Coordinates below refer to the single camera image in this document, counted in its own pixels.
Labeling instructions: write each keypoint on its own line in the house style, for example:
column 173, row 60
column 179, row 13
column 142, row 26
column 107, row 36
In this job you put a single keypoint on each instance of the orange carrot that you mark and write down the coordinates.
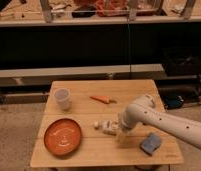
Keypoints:
column 103, row 99

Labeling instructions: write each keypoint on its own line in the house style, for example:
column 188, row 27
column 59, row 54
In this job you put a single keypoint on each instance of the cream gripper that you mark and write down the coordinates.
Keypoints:
column 123, row 139

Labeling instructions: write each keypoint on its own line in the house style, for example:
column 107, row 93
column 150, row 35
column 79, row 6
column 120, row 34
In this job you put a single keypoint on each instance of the wooden folding table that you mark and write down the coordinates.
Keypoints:
column 98, row 149

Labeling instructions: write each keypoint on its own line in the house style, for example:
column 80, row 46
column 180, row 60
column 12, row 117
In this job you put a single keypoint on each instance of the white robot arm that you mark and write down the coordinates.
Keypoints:
column 142, row 109

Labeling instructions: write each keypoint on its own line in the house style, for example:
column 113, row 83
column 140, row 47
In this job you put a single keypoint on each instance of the blue sponge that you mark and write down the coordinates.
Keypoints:
column 150, row 144

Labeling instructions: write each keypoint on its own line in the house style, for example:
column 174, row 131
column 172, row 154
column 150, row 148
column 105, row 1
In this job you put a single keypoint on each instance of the grey metal bench rail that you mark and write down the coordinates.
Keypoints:
column 42, row 76

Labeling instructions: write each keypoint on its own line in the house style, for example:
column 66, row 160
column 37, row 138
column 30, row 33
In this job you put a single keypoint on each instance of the white lotion bottle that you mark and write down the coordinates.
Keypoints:
column 107, row 127

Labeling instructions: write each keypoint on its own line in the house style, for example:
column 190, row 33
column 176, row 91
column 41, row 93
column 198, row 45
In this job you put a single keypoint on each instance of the orange plate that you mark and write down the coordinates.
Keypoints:
column 63, row 137

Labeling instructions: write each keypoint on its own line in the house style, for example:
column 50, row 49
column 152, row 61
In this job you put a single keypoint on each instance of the cluttered background shelf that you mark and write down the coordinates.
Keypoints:
column 14, row 13

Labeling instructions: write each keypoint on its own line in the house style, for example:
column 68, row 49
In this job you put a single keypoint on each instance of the clear plastic cup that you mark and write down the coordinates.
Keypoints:
column 62, row 97

